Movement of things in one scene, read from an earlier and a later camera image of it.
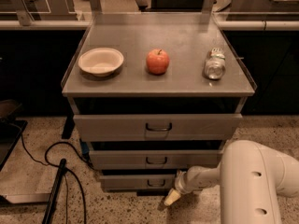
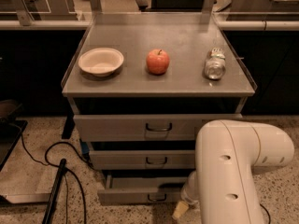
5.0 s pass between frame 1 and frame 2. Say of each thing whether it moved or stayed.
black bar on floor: stayed
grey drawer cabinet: stayed
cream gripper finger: moved
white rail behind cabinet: stayed
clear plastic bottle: stayed
